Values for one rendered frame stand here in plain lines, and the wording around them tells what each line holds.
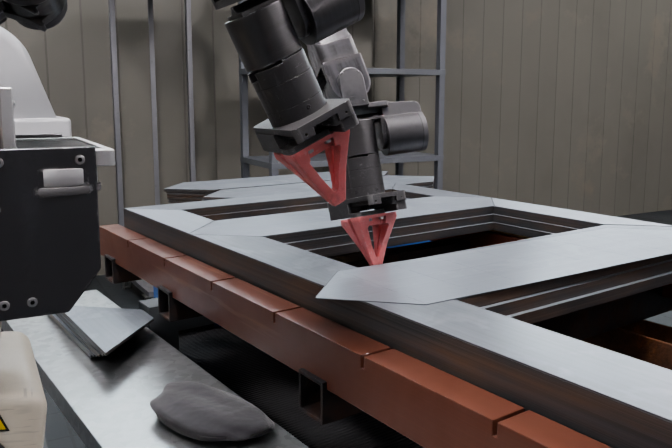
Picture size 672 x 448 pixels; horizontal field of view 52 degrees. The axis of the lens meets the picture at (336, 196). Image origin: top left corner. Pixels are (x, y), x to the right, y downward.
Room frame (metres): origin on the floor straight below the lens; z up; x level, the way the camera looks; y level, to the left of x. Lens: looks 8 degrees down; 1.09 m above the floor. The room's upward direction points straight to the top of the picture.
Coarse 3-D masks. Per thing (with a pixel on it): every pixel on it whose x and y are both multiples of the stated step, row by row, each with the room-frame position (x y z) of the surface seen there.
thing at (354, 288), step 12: (336, 276) 0.87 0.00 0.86; (348, 276) 0.87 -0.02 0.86; (336, 288) 0.81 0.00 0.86; (348, 288) 0.81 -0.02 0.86; (360, 288) 0.81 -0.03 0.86; (372, 288) 0.81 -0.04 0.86; (384, 288) 0.81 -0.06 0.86; (360, 300) 0.76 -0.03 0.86; (372, 300) 0.76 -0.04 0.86; (384, 300) 0.76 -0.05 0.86; (396, 300) 0.76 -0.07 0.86; (408, 300) 0.76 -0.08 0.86
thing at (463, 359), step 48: (192, 240) 1.14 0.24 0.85; (288, 240) 1.16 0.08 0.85; (336, 240) 1.21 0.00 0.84; (528, 240) 1.10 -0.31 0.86; (288, 288) 0.89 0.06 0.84; (528, 288) 0.84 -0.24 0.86; (576, 288) 0.89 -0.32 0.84; (624, 288) 0.94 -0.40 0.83; (384, 336) 0.73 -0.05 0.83; (432, 336) 0.67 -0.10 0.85; (480, 384) 0.61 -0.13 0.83; (528, 384) 0.57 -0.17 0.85; (624, 432) 0.50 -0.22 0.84
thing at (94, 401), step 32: (32, 320) 1.25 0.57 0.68; (64, 352) 1.08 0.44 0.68; (128, 352) 1.08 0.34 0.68; (160, 352) 1.08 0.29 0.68; (64, 384) 0.95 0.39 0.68; (96, 384) 0.95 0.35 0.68; (128, 384) 0.95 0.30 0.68; (160, 384) 0.95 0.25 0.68; (64, 416) 0.92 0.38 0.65; (96, 416) 0.85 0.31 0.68; (128, 416) 0.85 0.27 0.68
